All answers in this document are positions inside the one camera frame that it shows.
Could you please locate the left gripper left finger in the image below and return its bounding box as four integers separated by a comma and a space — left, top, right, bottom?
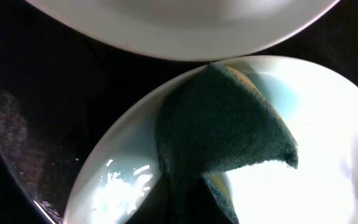
124, 172, 175, 224

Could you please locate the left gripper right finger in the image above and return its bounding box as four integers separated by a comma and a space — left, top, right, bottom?
194, 177, 233, 224

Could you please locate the green yellow sponge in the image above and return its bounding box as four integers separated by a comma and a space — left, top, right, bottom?
155, 63, 298, 223

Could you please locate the mint plate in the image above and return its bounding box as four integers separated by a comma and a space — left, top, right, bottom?
63, 56, 358, 224
29, 0, 337, 61

